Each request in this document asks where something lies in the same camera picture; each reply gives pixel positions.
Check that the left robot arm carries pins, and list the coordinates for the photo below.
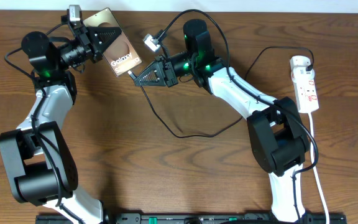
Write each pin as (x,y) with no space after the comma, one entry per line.
(39,166)

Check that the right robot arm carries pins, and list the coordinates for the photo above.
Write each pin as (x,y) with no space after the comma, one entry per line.
(278,139)

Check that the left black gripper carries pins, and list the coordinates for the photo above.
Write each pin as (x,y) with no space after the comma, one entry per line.
(86,43)

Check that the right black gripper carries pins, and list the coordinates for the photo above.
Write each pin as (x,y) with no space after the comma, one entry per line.
(166,70)

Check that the white power strip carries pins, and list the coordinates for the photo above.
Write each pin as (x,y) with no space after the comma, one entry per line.
(305,90)

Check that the Galaxy smartphone bronze screen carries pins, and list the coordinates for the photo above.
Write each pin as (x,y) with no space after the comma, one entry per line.
(120,55)

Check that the white USB charger adapter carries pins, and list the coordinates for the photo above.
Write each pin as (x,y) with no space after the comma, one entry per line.
(301,61)

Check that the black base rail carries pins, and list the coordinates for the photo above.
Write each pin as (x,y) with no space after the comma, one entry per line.
(135,218)

